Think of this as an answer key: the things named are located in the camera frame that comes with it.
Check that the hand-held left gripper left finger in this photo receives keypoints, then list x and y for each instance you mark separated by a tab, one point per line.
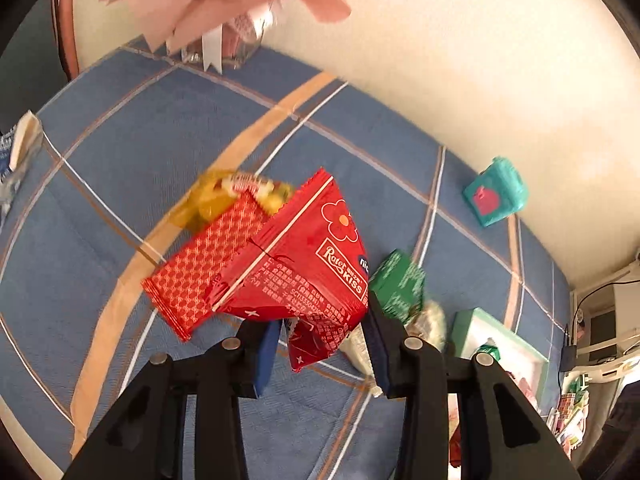
267	355

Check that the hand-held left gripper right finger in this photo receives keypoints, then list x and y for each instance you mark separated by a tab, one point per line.
379	355

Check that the teal shallow cardboard box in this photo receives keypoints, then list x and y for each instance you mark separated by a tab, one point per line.
470	330

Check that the red flower print packet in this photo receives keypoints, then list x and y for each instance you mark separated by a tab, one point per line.
305	265

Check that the yellow bread packet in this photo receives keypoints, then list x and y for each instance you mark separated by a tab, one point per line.
215	200

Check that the clear round cracker packet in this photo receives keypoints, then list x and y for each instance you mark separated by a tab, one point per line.
432	320

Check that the green snack packet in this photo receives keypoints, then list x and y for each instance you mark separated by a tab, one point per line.
397	280

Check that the red patterned snack packet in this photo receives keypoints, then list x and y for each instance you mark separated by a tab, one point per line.
200	270

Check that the black power adapter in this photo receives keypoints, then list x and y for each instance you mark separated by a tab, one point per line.
567	357

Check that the red brick pattern roll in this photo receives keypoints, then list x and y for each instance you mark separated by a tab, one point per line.
570	405

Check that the teal toy chest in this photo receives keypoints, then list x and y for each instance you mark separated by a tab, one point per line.
495	192

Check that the white wooden shelf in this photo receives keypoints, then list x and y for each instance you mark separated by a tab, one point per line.
607	320

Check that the blue plaid tablecloth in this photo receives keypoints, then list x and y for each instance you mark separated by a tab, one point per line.
125	135

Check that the square glass vase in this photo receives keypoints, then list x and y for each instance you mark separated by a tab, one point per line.
240	45

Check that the blue white sachet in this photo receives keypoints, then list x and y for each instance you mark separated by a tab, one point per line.
17	155

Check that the pink chair back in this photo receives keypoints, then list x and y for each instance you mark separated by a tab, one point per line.
64	25

